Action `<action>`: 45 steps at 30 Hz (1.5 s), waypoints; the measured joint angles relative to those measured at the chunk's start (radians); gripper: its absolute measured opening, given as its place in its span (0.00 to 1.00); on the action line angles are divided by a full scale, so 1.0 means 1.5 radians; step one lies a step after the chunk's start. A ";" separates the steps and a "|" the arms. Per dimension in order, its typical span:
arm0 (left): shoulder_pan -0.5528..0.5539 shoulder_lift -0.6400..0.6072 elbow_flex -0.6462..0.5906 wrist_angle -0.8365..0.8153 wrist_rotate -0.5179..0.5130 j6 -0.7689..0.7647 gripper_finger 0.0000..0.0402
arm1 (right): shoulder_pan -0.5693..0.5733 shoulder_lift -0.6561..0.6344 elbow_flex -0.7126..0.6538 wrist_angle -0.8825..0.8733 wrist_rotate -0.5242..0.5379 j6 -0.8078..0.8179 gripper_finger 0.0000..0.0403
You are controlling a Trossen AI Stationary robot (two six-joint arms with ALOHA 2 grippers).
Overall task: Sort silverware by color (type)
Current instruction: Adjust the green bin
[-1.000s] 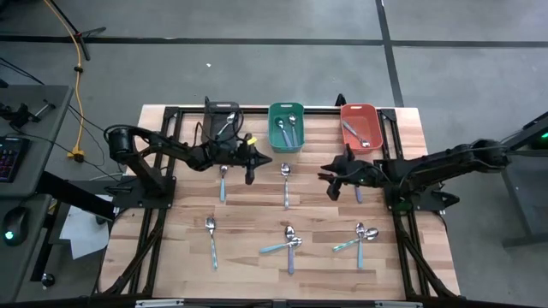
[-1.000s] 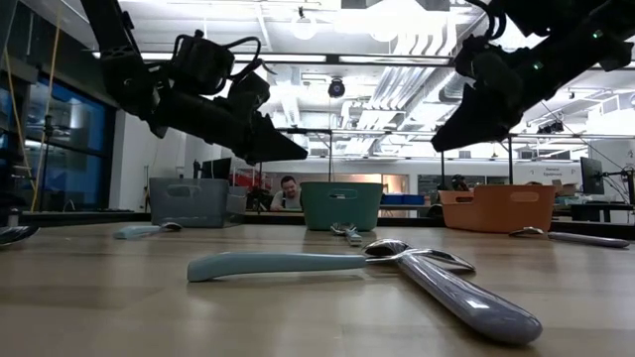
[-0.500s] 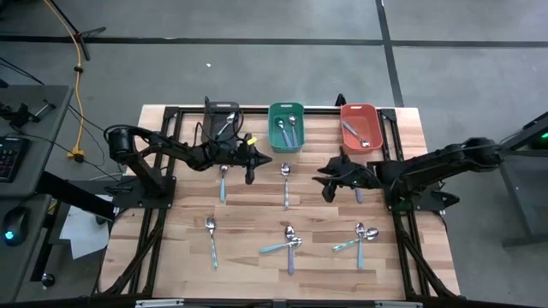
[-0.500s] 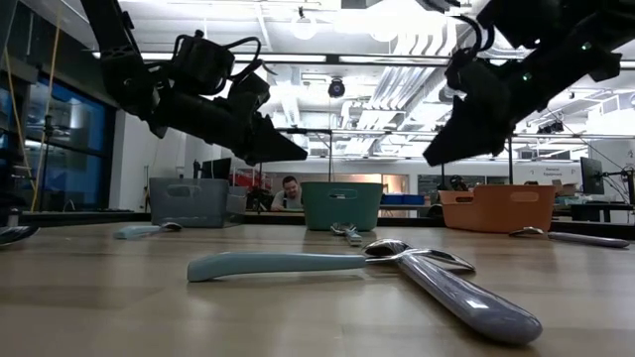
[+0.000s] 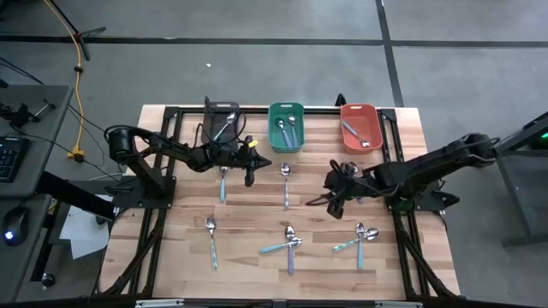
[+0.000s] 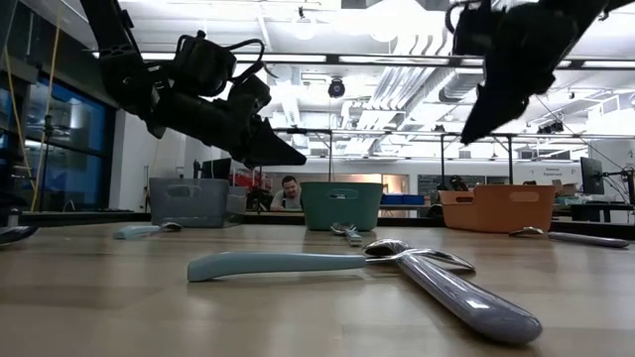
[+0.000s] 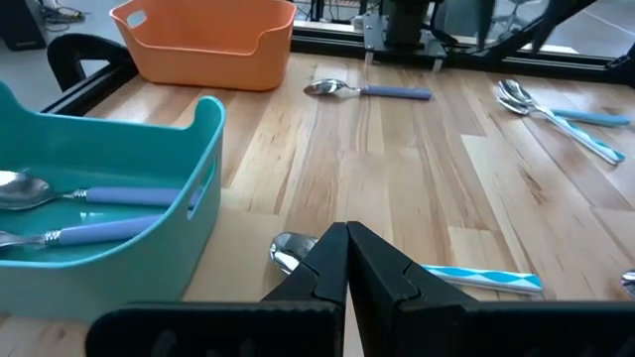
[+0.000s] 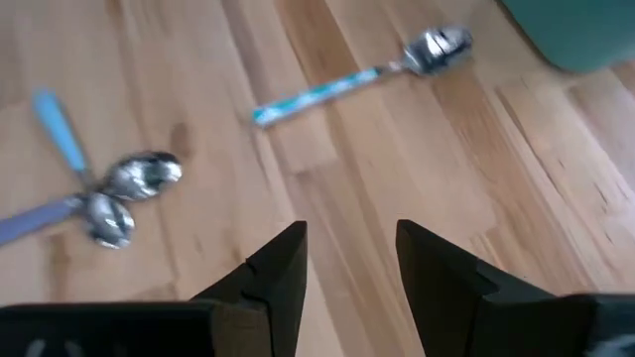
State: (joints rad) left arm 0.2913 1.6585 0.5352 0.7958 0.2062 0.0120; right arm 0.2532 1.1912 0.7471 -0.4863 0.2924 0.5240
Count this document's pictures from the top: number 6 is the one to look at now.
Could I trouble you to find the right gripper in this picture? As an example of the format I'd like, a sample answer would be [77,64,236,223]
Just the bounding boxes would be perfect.
[459,0,610,146]

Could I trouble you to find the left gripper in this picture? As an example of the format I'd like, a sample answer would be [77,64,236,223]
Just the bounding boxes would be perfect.
[147,73,309,170]

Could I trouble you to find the spoon with lavender handle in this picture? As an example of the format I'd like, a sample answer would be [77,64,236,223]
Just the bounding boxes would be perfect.
[508,226,631,249]
[363,238,544,346]

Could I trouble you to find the spoon with light blue handle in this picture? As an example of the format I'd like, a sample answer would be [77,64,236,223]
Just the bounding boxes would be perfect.
[112,221,184,241]
[187,247,476,284]

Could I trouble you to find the person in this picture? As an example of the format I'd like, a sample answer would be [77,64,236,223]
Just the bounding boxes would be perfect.
[270,175,304,213]

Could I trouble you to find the black computer monitor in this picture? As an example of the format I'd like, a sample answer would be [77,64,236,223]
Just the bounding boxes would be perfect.
[579,156,606,196]
[200,157,233,180]

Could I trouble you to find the teal plastic bin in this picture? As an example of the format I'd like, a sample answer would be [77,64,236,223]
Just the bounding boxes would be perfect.
[300,180,385,232]

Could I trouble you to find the orange plastic bin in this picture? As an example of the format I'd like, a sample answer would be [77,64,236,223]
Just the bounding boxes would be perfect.
[439,184,557,234]

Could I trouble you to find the blue storage crates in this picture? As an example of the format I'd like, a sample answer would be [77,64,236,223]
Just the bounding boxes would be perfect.
[381,193,427,206]

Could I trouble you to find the black tripod stand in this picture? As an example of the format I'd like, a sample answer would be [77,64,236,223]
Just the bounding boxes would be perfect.
[38,112,57,214]

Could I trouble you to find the black background rig frame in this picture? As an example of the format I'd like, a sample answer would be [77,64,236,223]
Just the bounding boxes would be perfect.
[271,127,635,192]

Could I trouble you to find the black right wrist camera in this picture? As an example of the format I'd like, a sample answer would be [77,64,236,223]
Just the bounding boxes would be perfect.
[445,0,492,57]

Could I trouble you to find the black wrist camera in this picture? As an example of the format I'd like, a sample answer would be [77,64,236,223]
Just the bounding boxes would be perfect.
[445,0,492,57]
[171,30,238,98]

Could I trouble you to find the black overhead camera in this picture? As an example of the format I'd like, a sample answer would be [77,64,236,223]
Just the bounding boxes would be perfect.
[326,76,347,99]

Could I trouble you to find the black left camera cable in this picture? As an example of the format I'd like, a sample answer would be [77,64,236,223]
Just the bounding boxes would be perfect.
[217,38,273,86]

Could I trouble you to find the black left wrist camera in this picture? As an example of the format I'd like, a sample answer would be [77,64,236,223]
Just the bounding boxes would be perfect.
[171,30,238,98]

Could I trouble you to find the black overhead frame rail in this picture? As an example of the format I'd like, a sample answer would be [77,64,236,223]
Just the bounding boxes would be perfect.
[91,51,635,70]

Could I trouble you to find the black aluminium table frame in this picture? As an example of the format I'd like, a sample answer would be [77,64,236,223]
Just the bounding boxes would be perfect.
[19,210,635,237]

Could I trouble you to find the yellow cable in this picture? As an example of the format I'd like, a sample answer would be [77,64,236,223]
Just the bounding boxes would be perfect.
[2,9,64,213]

